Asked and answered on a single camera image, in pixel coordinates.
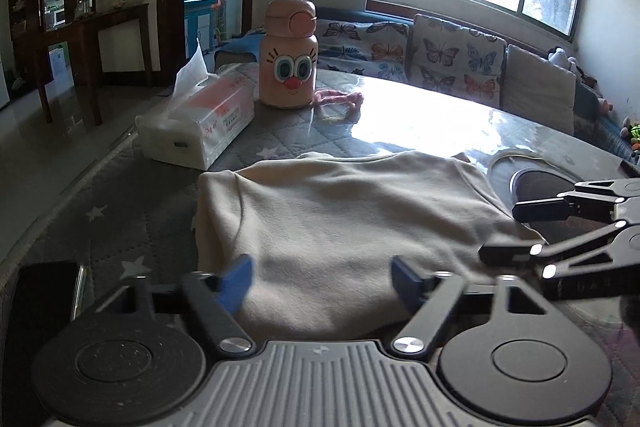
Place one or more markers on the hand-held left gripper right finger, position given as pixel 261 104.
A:
pixel 407 283

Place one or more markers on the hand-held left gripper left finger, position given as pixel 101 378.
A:
pixel 236 283

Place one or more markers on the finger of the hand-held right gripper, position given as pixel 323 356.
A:
pixel 542 209
pixel 505 253

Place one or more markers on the beige shirt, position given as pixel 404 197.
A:
pixel 325 232

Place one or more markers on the black round pad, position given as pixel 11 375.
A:
pixel 540 187

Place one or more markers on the small colourful toys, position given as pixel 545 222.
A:
pixel 631 134

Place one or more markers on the plain grey cushion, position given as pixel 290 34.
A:
pixel 542 87

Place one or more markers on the white plush toy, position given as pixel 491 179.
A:
pixel 561 58

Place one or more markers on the white tissue pack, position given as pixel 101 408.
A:
pixel 200 117

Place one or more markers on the large butterfly print cushion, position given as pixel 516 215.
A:
pixel 457 57

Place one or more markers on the black smartphone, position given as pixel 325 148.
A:
pixel 42 322

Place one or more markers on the pink cartoon face bottle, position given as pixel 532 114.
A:
pixel 289 57

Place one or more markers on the butterfly print sofa cover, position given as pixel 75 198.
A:
pixel 362 47

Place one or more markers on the blue kitchen cabinet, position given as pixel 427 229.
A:
pixel 199 22

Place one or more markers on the dark wooden console table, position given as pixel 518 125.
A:
pixel 100 24

